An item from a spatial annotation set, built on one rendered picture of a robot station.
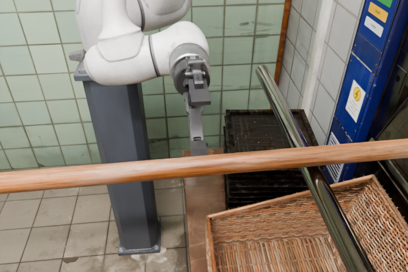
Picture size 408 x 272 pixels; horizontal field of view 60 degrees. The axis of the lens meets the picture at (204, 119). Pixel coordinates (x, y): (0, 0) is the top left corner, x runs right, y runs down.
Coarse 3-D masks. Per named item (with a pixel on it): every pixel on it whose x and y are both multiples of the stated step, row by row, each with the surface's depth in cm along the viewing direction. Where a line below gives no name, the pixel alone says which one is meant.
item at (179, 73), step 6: (180, 66) 71; (186, 66) 70; (204, 66) 72; (174, 72) 73; (180, 72) 70; (174, 78) 71; (180, 78) 71; (174, 84) 72; (180, 84) 72; (180, 90) 73; (186, 90) 73
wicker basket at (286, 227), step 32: (352, 192) 101; (384, 192) 92; (224, 224) 103; (256, 224) 105; (288, 224) 107; (320, 224) 108; (352, 224) 102; (384, 224) 91; (224, 256) 106; (256, 256) 106; (288, 256) 107; (320, 256) 106; (384, 256) 89
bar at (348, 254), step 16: (272, 80) 76; (272, 96) 71; (288, 112) 66; (288, 128) 62; (288, 144) 61; (304, 144) 58; (304, 176) 54; (320, 176) 52; (320, 192) 50; (320, 208) 49; (336, 208) 48; (336, 224) 46; (336, 240) 45; (352, 240) 44; (352, 256) 42
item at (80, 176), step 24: (336, 144) 54; (360, 144) 53; (384, 144) 53; (48, 168) 50; (72, 168) 50; (96, 168) 50; (120, 168) 50; (144, 168) 50; (168, 168) 50; (192, 168) 50; (216, 168) 51; (240, 168) 51; (264, 168) 52; (288, 168) 53; (0, 192) 48
